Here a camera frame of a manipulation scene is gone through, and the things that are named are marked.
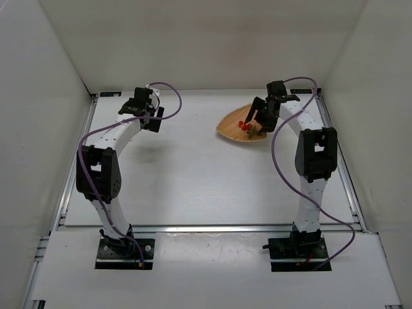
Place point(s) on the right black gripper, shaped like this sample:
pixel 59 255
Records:
pixel 264 111

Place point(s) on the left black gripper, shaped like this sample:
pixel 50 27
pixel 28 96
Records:
pixel 154 121

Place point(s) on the fake cherry sprig with leaves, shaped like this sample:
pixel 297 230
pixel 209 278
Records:
pixel 251 131

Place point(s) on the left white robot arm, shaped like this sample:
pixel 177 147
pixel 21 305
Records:
pixel 98 175

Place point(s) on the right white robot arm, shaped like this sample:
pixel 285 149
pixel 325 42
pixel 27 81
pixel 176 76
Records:
pixel 315 161

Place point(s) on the woven bamboo fruit bowl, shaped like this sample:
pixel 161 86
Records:
pixel 228 126

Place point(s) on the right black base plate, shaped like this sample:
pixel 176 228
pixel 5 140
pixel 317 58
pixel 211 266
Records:
pixel 284 257

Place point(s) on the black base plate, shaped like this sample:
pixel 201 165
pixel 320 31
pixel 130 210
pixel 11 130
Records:
pixel 284 257
pixel 114 257

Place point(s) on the front aluminium rail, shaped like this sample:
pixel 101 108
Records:
pixel 282 228

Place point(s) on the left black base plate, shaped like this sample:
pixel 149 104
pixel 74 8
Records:
pixel 114 257

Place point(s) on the left aluminium rail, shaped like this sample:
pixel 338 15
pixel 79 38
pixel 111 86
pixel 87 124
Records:
pixel 60 214

